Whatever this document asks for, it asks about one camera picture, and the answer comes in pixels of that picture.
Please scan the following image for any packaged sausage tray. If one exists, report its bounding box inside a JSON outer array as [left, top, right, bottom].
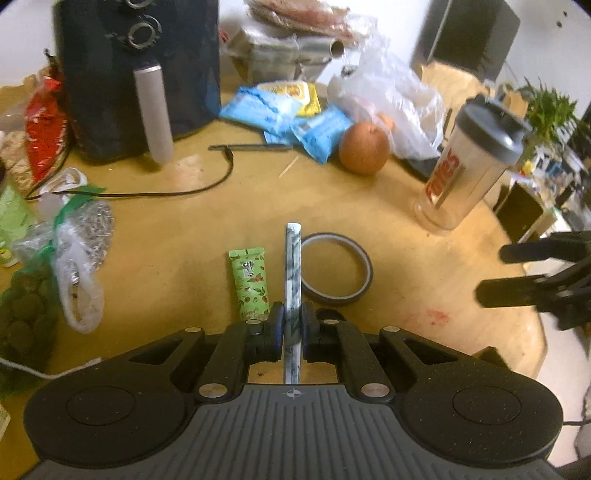
[[245, 0, 355, 40]]

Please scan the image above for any blue snack packet lower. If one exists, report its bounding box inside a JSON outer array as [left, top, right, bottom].
[[263, 106, 353, 164]]

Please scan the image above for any green hand cream tube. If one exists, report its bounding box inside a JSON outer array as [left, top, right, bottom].
[[228, 247, 270, 321]]

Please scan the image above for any foil roll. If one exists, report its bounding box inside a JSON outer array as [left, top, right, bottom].
[[297, 36, 345, 61]]

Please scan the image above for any orange round fruit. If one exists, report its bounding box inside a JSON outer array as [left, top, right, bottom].
[[339, 122, 390, 175]]

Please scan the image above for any clear shaker bottle grey lid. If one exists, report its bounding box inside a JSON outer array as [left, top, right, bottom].
[[414, 95, 532, 232]]

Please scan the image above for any black tape roll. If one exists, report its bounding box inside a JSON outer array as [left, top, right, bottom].
[[301, 232, 374, 306]]

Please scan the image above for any green potted plant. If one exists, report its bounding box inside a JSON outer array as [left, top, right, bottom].
[[503, 79, 590, 147]]

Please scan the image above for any green tin can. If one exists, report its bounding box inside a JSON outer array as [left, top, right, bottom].
[[0, 180, 36, 267]]

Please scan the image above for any black monitor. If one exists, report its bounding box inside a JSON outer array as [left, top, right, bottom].
[[412, 0, 521, 82]]

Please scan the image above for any green net bag of discs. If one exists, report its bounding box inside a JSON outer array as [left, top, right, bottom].
[[1, 247, 61, 399]]

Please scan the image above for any white plastic bag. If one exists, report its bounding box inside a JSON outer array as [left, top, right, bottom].
[[328, 33, 446, 161]]

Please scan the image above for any black power cable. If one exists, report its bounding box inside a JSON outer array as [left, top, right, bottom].
[[25, 143, 297, 201]]

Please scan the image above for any wooden toothpick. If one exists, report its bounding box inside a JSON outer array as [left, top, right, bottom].
[[277, 155, 301, 179]]

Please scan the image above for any red snack bag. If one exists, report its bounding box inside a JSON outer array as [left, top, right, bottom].
[[25, 49, 69, 184]]

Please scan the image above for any blue snack packet upper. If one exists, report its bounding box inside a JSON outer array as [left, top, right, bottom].
[[219, 87, 303, 136]]

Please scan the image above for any white patterned stick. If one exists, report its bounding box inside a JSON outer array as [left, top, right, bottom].
[[283, 222, 301, 384]]

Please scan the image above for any clear bag of screws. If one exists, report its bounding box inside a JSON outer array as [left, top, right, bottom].
[[11, 167, 114, 334]]

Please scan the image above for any yellow snack packet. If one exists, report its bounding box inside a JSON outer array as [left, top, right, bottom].
[[256, 80, 322, 118]]

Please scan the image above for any dark blue air fryer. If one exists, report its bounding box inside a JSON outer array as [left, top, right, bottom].
[[53, 0, 221, 164]]

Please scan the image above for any blue snack packet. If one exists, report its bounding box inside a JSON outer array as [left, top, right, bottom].
[[219, 87, 303, 136], [263, 106, 353, 164]]

